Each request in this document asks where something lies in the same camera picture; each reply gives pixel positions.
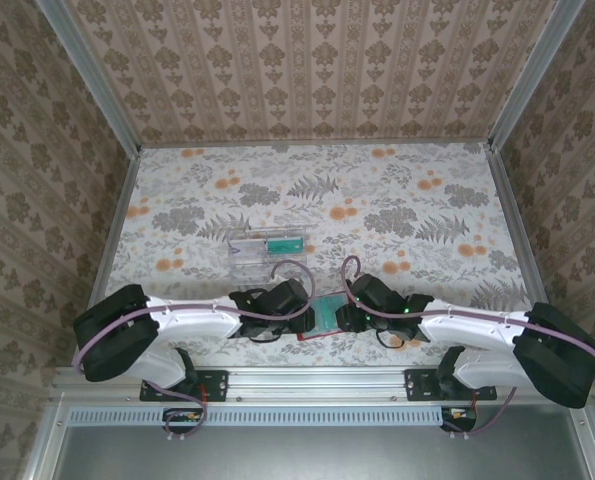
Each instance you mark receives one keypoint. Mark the aluminium table back rail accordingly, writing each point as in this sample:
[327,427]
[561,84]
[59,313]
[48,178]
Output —
[317,144]

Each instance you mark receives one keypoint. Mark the aluminium shelf frame rail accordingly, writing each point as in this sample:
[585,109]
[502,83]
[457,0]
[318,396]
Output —
[589,450]
[44,450]

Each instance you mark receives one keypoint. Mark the clear plastic box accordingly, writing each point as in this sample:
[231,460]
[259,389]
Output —
[247,267]

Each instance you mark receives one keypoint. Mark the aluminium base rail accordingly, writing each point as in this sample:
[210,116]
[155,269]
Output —
[317,385]

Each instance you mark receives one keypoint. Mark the red card holder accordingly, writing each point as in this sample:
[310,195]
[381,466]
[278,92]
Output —
[312,337]

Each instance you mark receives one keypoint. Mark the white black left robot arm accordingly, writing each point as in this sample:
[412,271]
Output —
[192,322]

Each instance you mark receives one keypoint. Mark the aluminium frame post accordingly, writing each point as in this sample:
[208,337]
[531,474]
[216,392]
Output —
[535,70]
[93,80]

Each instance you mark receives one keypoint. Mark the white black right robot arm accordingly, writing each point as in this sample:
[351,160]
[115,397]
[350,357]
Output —
[467,327]

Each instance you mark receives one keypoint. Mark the teal patterned card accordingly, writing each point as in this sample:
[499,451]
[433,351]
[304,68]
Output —
[327,315]

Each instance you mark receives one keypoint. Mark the white plastic card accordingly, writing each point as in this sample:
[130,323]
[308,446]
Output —
[249,247]

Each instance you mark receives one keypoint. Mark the grey metal shelf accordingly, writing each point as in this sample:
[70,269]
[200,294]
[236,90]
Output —
[317,455]

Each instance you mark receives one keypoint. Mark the aluminium table side rail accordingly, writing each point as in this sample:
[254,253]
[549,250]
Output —
[518,225]
[120,210]

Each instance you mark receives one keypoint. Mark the floral patterned table cover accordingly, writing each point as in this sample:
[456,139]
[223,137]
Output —
[377,175]

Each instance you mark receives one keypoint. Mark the green plastic card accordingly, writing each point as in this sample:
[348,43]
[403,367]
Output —
[287,246]

